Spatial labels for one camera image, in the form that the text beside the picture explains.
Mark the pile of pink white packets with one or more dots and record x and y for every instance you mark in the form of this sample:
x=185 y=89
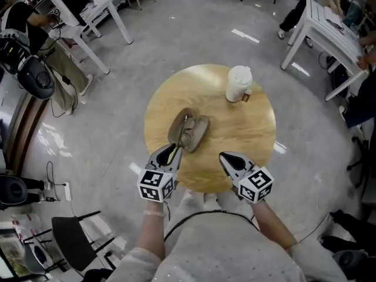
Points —
x=333 y=19

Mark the wooden floor step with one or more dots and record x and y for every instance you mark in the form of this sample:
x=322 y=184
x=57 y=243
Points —
x=25 y=128

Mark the long white table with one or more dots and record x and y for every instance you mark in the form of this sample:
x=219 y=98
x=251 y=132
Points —
x=326 y=31

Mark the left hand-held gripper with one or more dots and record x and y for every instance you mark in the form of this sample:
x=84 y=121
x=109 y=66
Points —
x=155 y=185

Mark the brown glasses case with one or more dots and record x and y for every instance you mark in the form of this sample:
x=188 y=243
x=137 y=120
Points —
x=202 y=131

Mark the white desk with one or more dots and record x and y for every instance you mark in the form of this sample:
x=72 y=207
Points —
x=97 y=6

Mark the black office chair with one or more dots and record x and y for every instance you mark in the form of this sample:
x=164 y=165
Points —
x=365 y=160

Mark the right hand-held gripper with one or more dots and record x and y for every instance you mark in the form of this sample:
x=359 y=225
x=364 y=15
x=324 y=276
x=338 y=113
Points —
x=255 y=185

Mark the person's left forearm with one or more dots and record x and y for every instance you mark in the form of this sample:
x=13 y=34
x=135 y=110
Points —
x=151 y=234

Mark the black bag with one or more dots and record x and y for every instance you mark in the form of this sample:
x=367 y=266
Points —
x=340 y=81

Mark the round wooden side table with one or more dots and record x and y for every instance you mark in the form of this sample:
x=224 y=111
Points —
x=235 y=134

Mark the brown cup tag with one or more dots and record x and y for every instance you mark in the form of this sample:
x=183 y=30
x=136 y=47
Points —
x=246 y=95

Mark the person's white trouser leg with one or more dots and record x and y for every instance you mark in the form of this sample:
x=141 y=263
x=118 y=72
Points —
x=191 y=203

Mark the pink wrist band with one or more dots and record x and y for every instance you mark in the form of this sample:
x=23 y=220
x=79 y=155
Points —
x=154 y=213

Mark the eyeglasses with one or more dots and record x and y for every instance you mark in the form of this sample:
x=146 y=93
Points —
x=186 y=142

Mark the white power strip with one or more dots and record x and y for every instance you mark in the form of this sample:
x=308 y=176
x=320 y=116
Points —
x=67 y=191

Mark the grey rounded backpack shell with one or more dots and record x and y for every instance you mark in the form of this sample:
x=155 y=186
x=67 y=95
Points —
x=36 y=78
x=13 y=191

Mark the person's white top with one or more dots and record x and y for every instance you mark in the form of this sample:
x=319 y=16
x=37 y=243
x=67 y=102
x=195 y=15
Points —
x=226 y=254

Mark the white lidded paper cup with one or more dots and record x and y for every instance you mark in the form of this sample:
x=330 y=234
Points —
x=238 y=82

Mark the person's right forearm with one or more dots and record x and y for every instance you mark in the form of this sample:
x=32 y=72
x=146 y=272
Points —
x=271 y=225

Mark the grey rounded shell seat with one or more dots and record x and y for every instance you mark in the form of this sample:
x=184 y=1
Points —
x=349 y=261

